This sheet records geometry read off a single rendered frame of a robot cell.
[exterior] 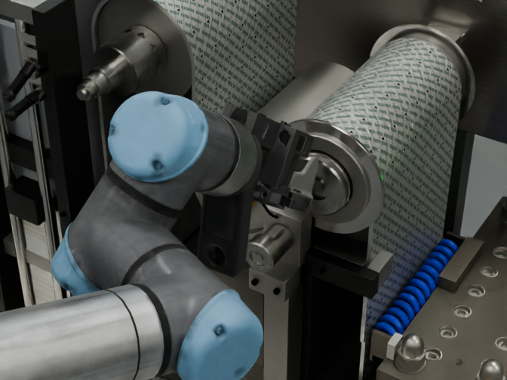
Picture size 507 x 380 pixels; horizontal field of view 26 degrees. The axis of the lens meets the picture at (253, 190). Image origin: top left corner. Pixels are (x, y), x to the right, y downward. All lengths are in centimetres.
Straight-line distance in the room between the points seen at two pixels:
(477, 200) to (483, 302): 190
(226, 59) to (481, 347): 46
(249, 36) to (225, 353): 60
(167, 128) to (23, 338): 22
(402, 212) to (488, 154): 220
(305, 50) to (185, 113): 71
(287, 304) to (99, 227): 44
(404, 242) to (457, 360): 16
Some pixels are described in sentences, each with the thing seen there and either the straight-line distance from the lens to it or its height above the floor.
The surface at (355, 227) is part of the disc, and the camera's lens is 125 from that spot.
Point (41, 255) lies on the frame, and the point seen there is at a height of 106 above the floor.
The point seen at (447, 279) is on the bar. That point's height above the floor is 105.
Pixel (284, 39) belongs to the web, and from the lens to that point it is 145.
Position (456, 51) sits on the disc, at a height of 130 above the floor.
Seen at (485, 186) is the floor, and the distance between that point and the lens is 338.
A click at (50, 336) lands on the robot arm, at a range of 79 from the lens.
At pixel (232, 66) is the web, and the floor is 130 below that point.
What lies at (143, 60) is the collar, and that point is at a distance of 126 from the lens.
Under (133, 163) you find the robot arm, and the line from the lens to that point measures 91.
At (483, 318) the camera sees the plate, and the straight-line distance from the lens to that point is 141.
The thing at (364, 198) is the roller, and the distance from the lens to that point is 122.
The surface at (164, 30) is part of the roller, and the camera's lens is 128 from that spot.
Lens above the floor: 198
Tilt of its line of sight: 37 degrees down
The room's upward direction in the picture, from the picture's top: straight up
